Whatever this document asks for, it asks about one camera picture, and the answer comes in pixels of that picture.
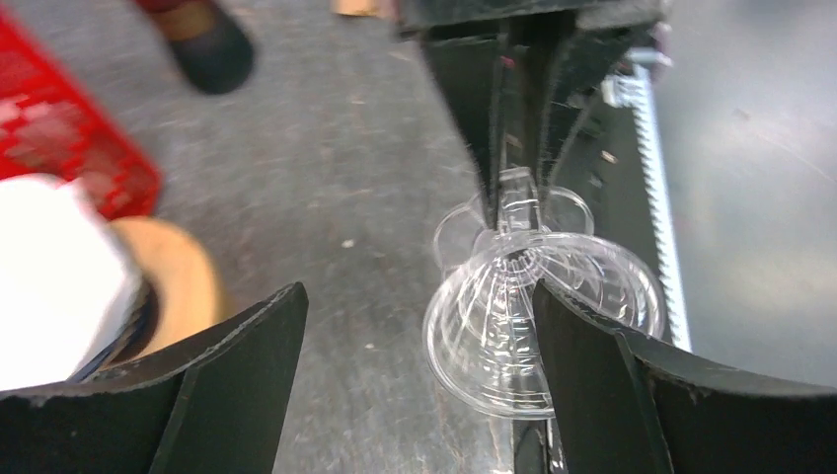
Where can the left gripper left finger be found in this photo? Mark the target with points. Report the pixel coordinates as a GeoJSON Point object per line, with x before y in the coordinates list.
{"type": "Point", "coordinates": [214, 402]}

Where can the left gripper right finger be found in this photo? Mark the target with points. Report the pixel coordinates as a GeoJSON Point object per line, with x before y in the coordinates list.
{"type": "Point", "coordinates": [629, 403]}

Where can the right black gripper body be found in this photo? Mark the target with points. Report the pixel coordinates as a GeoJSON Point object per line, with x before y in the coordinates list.
{"type": "Point", "coordinates": [443, 20]}

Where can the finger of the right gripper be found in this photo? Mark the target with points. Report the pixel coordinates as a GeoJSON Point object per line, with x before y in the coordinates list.
{"type": "Point", "coordinates": [577, 65]}
{"type": "Point", "coordinates": [466, 74]}

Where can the round wooden dripper holder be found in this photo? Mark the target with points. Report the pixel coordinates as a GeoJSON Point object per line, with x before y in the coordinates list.
{"type": "Point", "coordinates": [190, 290]}

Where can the clear glass dripper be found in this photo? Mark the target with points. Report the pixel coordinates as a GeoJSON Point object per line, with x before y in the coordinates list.
{"type": "Point", "coordinates": [479, 330]}

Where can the white paper coffee filter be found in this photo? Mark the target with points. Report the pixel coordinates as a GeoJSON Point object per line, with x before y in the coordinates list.
{"type": "Point", "coordinates": [66, 283]}

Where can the brown paper coffee filter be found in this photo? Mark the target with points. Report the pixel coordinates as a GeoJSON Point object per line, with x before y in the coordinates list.
{"type": "Point", "coordinates": [365, 8]}

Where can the dark red black cup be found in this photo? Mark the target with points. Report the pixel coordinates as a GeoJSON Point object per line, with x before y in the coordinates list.
{"type": "Point", "coordinates": [209, 46]}

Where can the red plastic shopping basket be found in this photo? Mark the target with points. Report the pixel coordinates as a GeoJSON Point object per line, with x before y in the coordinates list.
{"type": "Point", "coordinates": [49, 126]}

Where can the white slotted cable duct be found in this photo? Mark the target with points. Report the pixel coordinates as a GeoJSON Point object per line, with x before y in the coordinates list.
{"type": "Point", "coordinates": [633, 90]}

